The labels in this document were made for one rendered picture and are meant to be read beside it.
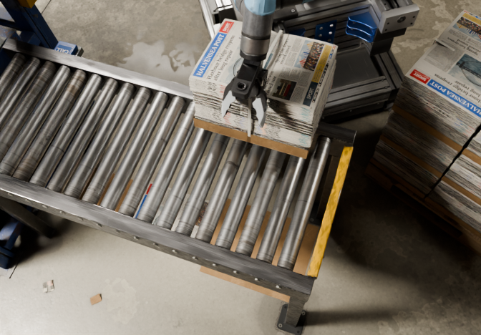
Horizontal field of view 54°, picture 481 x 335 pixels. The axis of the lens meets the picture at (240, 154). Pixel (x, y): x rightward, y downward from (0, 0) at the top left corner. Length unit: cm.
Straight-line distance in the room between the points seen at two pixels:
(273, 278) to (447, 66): 92
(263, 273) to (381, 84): 130
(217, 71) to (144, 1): 178
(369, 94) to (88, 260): 155
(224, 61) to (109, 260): 126
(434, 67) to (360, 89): 69
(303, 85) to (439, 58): 58
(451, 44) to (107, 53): 189
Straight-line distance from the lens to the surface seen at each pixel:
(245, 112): 139
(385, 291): 225
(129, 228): 148
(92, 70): 181
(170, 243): 144
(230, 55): 143
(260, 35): 120
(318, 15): 195
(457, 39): 184
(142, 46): 289
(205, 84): 136
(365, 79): 242
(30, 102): 183
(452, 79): 173
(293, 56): 144
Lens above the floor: 216
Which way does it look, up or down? 64 degrees down
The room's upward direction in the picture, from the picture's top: 8 degrees counter-clockwise
